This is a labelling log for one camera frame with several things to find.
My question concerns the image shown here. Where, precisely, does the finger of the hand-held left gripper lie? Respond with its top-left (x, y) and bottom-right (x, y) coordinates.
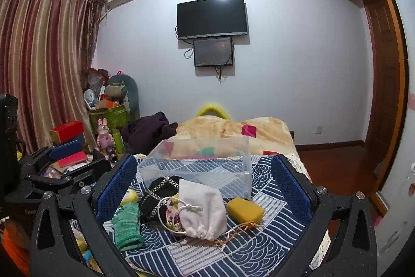
top-left (19, 140), bottom-right (85, 171)
top-left (24, 150), bottom-right (113, 197)

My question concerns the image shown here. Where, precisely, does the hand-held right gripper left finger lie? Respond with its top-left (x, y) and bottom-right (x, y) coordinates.
top-left (29, 154), bottom-right (140, 277)

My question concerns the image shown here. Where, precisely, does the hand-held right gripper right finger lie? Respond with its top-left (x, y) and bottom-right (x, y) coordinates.
top-left (272, 154), bottom-right (379, 277)

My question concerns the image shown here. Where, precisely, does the black chain bag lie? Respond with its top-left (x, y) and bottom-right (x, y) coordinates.
top-left (140, 175), bottom-right (183, 226)

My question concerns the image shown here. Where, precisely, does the green knitted doll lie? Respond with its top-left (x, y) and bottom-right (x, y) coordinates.
top-left (112, 189), bottom-right (145, 251)

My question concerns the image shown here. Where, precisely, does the yellow sponge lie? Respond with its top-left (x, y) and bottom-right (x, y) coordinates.
top-left (227, 197), bottom-right (265, 223)

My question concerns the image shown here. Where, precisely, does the floral fabric pouch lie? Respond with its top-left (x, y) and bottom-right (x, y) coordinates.
top-left (165, 197), bottom-right (186, 234)

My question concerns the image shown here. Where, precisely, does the clear plastic box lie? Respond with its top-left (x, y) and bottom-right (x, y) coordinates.
top-left (137, 136), bottom-right (253, 200)

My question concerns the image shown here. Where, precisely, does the white drawstring pouch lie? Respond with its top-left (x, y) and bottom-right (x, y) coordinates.
top-left (178, 179), bottom-right (226, 239)

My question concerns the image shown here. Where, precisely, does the pink book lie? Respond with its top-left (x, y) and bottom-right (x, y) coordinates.
top-left (57, 152), bottom-right (89, 168)

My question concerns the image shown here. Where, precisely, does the red box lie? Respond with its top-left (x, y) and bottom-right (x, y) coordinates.
top-left (50, 121), bottom-right (84, 143)

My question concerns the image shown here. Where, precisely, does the black cylinder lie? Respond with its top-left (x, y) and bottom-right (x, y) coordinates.
top-left (103, 148), bottom-right (120, 165)

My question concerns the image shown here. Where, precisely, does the green bottle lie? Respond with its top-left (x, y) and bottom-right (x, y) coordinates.
top-left (112, 130), bottom-right (125, 155)

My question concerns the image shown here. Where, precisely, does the pink rabbit figure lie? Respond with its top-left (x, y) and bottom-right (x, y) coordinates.
top-left (97, 118), bottom-right (115, 152)

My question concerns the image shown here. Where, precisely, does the dark purple clothing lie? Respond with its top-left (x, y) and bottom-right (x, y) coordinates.
top-left (121, 112), bottom-right (179, 155)

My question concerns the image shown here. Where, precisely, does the green storage box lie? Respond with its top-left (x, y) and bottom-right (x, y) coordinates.
top-left (89, 104), bottom-right (131, 139)

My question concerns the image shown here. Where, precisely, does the gold ribbon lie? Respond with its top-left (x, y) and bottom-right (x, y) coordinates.
top-left (212, 220), bottom-right (265, 250)

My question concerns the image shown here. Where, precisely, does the blue patterned bed cover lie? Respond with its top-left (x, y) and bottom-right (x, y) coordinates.
top-left (70, 154), bottom-right (332, 277)

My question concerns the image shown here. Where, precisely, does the yellow plush toy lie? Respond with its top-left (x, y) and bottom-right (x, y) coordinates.
top-left (74, 230), bottom-right (99, 273)

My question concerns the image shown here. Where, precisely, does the plastic bag bundle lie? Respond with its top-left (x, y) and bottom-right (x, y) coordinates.
top-left (86, 67), bottom-right (110, 93)

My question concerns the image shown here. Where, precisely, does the striped red curtain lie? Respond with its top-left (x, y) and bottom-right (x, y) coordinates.
top-left (0, 0), bottom-right (102, 155)

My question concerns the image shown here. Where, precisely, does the green plush toy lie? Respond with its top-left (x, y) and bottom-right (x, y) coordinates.
top-left (108, 72), bottom-right (141, 120)

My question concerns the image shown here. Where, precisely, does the orange plastic item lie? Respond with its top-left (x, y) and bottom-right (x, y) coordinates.
top-left (0, 218), bottom-right (30, 277)

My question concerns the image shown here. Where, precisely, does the beige fleece blanket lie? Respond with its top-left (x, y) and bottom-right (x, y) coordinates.
top-left (169, 116), bottom-right (298, 158)

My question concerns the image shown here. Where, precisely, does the white door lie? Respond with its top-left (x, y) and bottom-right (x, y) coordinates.
top-left (370, 0), bottom-right (415, 258)

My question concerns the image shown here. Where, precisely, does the wooden door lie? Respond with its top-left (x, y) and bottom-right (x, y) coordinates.
top-left (361, 0), bottom-right (408, 201)

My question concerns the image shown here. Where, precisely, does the small black monitor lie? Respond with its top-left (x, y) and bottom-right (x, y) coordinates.
top-left (193, 36), bottom-right (234, 68)

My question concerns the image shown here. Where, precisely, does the black wall television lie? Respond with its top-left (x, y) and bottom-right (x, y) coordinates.
top-left (176, 0), bottom-right (250, 40)

